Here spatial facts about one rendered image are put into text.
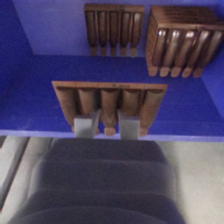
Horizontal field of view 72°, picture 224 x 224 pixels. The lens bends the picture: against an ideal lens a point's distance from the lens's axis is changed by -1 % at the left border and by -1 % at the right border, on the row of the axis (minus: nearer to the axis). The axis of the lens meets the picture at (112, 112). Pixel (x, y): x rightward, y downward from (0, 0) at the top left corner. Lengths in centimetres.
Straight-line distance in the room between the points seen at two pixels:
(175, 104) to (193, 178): 54
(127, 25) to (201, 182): 67
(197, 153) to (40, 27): 77
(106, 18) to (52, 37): 13
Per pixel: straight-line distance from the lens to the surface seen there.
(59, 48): 39
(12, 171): 71
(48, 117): 27
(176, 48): 28
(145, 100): 15
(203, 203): 77
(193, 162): 81
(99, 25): 32
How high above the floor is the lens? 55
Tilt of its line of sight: 39 degrees down
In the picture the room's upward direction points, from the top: 178 degrees counter-clockwise
